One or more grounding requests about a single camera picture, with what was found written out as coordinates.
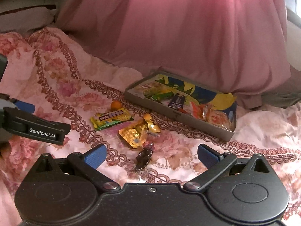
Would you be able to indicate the grey cardboard box lid tray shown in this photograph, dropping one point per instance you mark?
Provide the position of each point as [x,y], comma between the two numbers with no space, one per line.
[187,102]

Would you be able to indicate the person left hand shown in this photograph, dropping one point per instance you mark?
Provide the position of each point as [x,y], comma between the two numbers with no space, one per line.
[5,150]

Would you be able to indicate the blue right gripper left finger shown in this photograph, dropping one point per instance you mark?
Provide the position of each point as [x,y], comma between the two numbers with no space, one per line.
[86,166]

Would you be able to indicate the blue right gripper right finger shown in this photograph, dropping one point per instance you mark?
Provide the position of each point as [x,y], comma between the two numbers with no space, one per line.
[217,164]

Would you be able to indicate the pink curtain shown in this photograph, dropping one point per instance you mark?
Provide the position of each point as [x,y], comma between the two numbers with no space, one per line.
[230,45]

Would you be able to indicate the small orange fruit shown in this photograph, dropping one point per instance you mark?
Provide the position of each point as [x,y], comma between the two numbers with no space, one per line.
[115,105]

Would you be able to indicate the yellow green cracker packet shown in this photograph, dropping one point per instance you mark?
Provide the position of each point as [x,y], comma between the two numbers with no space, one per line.
[106,120]

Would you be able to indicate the dark printed pillow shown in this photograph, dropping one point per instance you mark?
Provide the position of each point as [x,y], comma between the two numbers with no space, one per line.
[25,16]

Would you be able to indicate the orange snack packet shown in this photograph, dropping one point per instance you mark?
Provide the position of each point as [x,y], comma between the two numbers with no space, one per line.
[201,111]

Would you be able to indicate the pink floral bedsheet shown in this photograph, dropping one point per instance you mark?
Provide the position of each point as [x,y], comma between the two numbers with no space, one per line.
[65,84]

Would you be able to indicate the golden yellow snack packet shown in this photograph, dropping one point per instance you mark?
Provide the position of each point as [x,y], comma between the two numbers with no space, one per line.
[136,133]

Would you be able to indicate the instant noodle snack packet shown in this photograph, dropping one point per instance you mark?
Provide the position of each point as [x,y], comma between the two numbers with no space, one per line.
[219,119]

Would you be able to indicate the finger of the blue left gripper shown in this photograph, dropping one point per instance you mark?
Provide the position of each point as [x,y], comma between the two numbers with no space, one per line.
[27,107]

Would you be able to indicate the grey green blanket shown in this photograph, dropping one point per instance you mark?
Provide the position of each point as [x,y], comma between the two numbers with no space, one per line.
[285,95]

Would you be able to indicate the dark candy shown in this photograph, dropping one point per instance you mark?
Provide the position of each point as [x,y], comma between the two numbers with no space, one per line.
[144,156]

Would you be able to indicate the blue white Ca tube packet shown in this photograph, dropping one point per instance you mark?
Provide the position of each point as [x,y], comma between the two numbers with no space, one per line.
[177,101]

